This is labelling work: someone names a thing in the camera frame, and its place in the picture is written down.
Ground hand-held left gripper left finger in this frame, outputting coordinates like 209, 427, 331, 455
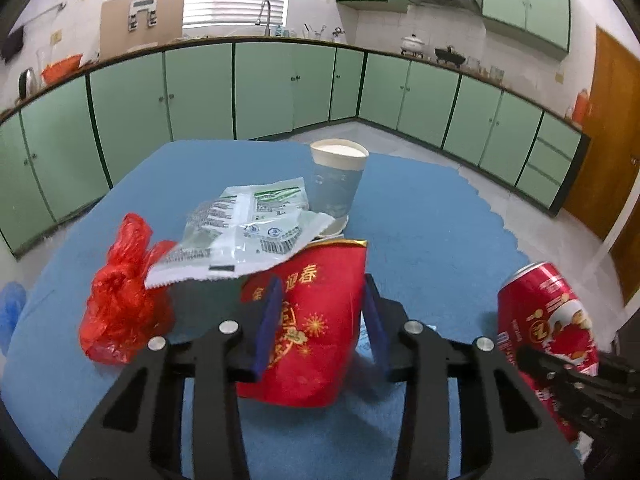
57, 276, 285, 480

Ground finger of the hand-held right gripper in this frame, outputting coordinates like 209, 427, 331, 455
516, 344, 590, 412

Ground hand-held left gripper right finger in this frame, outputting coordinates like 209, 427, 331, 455
362, 274, 587, 480

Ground red drink can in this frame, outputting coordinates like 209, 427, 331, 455
497, 261, 601, 444

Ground black furniture panel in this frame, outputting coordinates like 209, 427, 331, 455
614, 307, 640, 357

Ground clear plastic wrapper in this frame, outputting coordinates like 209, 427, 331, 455
144, 177, 336, 289

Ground wooden door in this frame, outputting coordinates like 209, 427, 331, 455
607, 195, 640, 307
562, 25, 640, 242

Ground red plastic bag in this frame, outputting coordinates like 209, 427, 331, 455
79, 212, 179, 365

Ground grey paper cup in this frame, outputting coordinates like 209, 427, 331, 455
306, 138, 370, 239

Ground green base cabinets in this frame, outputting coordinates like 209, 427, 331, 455
0, 35, 594, 262

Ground blue plastic bag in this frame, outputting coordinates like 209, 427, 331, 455
0, 281, 29, 356

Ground orange thermos flask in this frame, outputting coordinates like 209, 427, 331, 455
572, 88, 591, 129

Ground row of glass jars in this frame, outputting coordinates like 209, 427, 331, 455
465, 55, 504, 82

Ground black wok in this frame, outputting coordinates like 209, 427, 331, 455
433, 45, 466, 67

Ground white cooking pot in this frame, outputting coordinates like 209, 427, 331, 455
399, 33, 426, 56

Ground metal kitchen faucet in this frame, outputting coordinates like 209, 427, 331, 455
255, 0, 272, 37

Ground orange plastic basin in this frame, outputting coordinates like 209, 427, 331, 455
40, 54, 84, 86

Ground large cardboard box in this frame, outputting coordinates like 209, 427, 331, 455
99, 0, 186, 61

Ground steel electric kettle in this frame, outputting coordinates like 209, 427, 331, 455
18, 67, 41, 101

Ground dark hanging towel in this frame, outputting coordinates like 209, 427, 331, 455
0, 27, 25, 61

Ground metal towel bar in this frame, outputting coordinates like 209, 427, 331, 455
10, 2, 67, 36

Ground green wall cabinets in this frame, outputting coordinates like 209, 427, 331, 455
336, 0, 572, 54

